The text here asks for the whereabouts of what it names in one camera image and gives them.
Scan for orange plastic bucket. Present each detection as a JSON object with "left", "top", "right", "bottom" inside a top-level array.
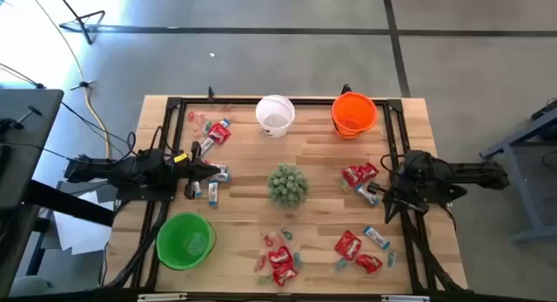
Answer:
[{"left": 330, "top": 91, "right": 379, "bottom": 141}]

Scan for black stand base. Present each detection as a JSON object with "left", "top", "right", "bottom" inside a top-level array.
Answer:
[{"left": 52, "top": 0, "right": 107, "bottom": 45}]

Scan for white plastic bucket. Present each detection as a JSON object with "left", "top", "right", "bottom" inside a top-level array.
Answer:
[{"left": 255, "top": 94, "right": 297, "bottom": 139}]

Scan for black clamp tool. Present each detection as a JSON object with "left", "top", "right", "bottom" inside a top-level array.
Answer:
[{"left": 0, "top": 104, "right": 44, "bottom": 136}]

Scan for white table bracket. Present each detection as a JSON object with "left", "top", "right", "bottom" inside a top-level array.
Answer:
[
  {"left": 381, "top": 294, "right": 431, "bottom": 302},
  {"left": 137, "top": 292, "right": 189, "bottom": 302}
]

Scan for black cable bundle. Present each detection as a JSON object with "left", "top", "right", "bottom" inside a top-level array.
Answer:
[
  {"left": 104, "top": 200, "right": 171, "bottom": 290},
  {"left": 399, "top": 205, "right": 462, "bottom": 292}
]

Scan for dark gray desk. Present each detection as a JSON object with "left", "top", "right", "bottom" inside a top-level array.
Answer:
[{"left": 0, "top": 88, "right": 65, "bottom": 294}]

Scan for blue-gray table frame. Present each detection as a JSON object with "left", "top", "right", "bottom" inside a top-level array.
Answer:
[{"left": 480, "top": 97, "right": 557, "bottom": 245}]

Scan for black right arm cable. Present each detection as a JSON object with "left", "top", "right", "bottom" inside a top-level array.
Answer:
[{"left": 379, "top": 153, "right": 406, "bottom": 173}]

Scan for green potted artificial plant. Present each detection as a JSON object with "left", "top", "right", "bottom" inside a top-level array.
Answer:
[{"left": 266, "top": 163, "right": 311, "bottom": 209}]

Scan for green plastic bucket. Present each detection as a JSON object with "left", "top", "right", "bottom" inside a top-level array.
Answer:
[{"left": 155, "top": 211, "right": 217, "bottom": 272}]

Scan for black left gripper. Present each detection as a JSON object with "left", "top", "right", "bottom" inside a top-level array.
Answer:
[{"left": 172, "top": 140, "right": 221, "bottom": 201}]

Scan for red Skittles bag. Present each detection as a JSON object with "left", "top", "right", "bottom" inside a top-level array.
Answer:
[
  {"left": 333, "top": 230, "right": 363, "bottom": 262},
  {"left": 266, "top": 245, "right": 295, "bottom": 269},
  {"left": 354, "top": 253, "right": 384, "bottom": 275},
  {"left": 208, "top": 123, "right": 232, "bottom": 145},
  {"left": 340, "top": 165, "right": 365, "bottom": 189},
  {"left": 359, "top": 162, "right": 379, "bottom": 182},
  {"left": 272, "top": 265, "right": 299, "bottom": 288}
]

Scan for yellow extension cable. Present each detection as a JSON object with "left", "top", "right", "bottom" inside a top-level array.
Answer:
[{"left": 24, "top": 0, "right": 112, "bottom": 159}]

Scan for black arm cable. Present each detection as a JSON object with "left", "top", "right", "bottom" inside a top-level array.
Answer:
[
  {"left": 147, "top": 125, "right": 175, "bottom": 164},
  {"left": 379, "top": 153, "right": 406, "bottom": 173}
]

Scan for white paper sheets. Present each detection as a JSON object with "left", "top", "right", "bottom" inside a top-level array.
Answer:
[{"left": 52, "top": 189, "right": 115, "bottom": 256}]

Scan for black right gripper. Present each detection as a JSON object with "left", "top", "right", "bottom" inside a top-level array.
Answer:
[{"left": 367, "top": 171, "right": 414, "bottom": 225}]

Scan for black desk beam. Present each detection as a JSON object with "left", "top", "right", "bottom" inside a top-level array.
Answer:
[{"left": 23, "top": 179, "right": 115, "bottom": 227}]

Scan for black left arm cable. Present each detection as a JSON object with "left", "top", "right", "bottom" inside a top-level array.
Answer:
[{"left": 147, "top": 125, "right": 175, "bottom": 164}]

